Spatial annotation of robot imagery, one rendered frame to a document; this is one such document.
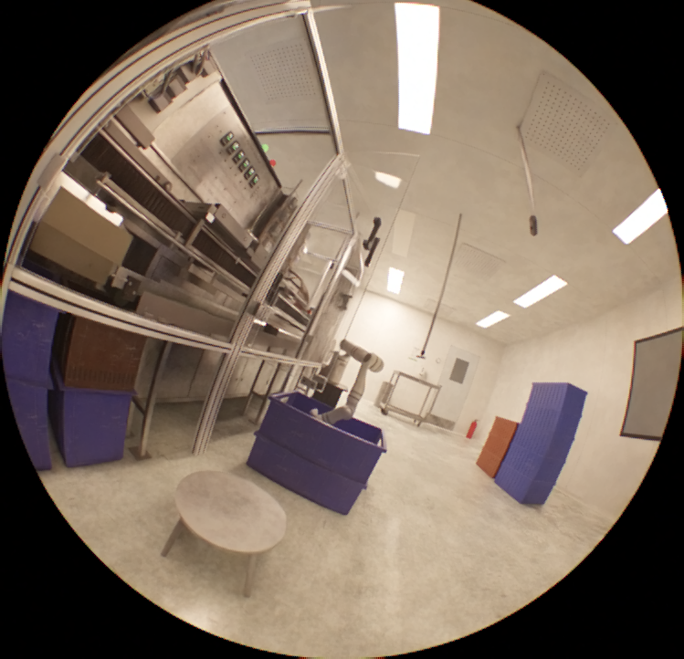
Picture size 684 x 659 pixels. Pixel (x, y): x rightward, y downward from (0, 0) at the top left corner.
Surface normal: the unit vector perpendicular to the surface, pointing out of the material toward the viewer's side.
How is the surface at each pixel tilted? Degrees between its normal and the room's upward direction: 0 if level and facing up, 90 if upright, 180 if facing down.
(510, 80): 180
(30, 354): 90
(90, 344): 90
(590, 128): 180
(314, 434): 90
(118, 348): 90
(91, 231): 79
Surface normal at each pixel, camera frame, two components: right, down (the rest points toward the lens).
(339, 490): -0.14, -0.24
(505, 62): -0.39, 0.90
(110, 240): 0.97, 0.18
